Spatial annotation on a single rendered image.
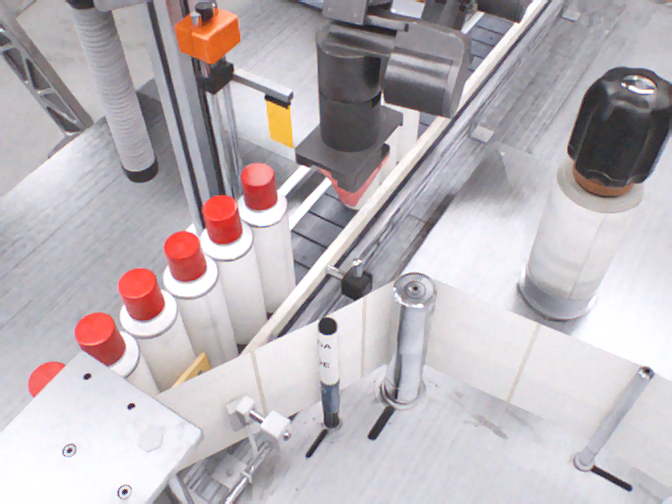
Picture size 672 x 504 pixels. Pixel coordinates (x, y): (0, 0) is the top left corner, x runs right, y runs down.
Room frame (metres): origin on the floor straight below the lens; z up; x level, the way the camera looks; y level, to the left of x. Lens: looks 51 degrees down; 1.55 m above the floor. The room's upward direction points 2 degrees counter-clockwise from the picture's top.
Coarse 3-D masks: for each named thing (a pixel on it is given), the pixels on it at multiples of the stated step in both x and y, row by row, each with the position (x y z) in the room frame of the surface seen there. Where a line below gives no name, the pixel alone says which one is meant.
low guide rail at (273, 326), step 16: (544, 0) 1.04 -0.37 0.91; (528, 16) 0.98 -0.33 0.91; (512, 32) 0.94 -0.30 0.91; (496, 48) 0.90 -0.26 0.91; (496, 64) 0.88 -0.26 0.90; (480, 80) 0.83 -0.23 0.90; (464, 96) 0.78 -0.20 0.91; (432, 128) 0.71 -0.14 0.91; (416, 144) 0.68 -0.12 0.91; (416, 160) 0.67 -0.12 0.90; (400, 176) 0.63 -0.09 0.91; (384, 192) 0.60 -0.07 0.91; (368, 208) 0.57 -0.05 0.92; (352, 224) 0.55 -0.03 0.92; (336, 240) 0.52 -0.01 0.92; (352, 240) 0.53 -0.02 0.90; (336, 256) 0.50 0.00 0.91; (320, 272) 0.48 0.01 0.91; (304, 288) 0.45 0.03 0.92; (288, 304) 0.43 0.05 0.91; (272, 320) 0.41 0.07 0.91; (288, 320) 0.42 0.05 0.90; (256, 336) 0.39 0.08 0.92
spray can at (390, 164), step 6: (384, 102) 0.64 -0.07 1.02; (396, 108) 0.65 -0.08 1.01; (396, 132) 0.65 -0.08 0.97; (390, 138) 0.64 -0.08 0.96; (396, 138) 0.65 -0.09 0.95; (390, 144) 0.64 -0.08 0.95; (396, 144) 0.65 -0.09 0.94; (396, 150) 0.65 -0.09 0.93; (390, 156) 0.65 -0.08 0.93; (396, 156) 0.66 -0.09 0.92; (390, 162) 0.65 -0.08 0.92; (396, 162) 0.66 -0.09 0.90; (384, 168) 0.64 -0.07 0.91; (390, 168) 0.65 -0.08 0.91; (384, 174) 0.64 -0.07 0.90
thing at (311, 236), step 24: (552, 0) 1.11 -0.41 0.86; (480, 24) 1.01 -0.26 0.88; (504, 24) 1.01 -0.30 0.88; (528, 24) 1.01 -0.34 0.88; (480, 48) 0.95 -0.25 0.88; (432, 120) 0.77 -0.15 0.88; (432, 144) 0.72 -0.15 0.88; (336, 192) 0.63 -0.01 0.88; (312, 216) 0.59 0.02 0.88; (336, 216) 0.59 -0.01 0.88; (312, 240) 0.55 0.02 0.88; (360, 240) 0.56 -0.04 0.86; (312, 264) 0.51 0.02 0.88; (336, 264) 0.51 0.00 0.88
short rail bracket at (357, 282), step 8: (352, 264) 0.46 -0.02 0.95; (360, 264) 0.46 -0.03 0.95; (352, 272) 0.46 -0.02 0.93; (360, 272) 0.46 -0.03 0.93; (368, 272) 0.47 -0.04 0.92; (344, 280) 0.46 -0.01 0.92; (352, 280) 0.46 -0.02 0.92; (360, 280) 0.46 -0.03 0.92; (368, 280) 0.46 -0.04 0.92; (344, 288) 0.46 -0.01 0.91; (352, 288) 0.45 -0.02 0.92; (360, 288) 0.45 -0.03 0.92; (368, 288) 0.46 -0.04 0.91; (352, 296) 0.45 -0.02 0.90; (360, 296) 0.44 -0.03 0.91
